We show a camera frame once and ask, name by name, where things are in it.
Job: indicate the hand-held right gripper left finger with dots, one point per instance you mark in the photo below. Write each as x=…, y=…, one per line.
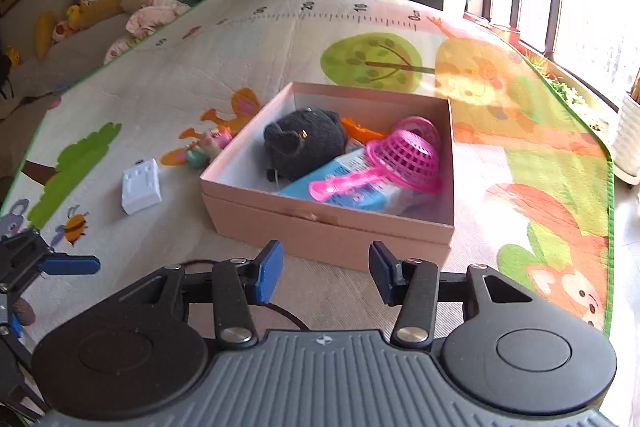
x=267, y=274

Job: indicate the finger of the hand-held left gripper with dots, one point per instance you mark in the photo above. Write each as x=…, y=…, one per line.
x=75, y=264
x=15, y=324

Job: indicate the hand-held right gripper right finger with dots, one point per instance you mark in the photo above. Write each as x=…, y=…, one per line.
x=382, y=274

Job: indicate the pink cardboard box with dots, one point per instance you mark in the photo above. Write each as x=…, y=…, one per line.
x=325, y=237

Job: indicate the blue and white packet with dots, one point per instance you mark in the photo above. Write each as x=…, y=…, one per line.
x=345, y=167

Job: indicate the pink plastic strainer scoop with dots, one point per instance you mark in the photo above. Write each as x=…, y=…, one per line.
x=405, y=152

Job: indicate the small pink and green toy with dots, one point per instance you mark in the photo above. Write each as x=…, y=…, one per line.
x=210, y=144

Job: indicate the black plush toy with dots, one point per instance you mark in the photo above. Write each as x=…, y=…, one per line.
x=305, y=137

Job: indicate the orange plastic toy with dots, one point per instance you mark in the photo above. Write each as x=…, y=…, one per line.
x=357, y=130

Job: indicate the white container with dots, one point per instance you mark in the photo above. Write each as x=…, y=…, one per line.
x=454, y=2

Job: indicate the yellow banana plush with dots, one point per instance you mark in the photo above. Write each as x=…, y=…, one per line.
x=44, y=34

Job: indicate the long yellow plush toy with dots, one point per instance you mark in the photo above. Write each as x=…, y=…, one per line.
x=95, y=12

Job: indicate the printed play mat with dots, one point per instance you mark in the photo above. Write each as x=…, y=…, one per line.
x=350, y=22

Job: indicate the pink clothes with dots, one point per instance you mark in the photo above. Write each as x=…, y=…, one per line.
x=150, y=14

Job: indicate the long planter with small plants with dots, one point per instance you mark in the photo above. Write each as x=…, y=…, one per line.
x=570, y=92

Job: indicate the white plant pot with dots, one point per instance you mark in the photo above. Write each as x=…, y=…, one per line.
x=627, y=142

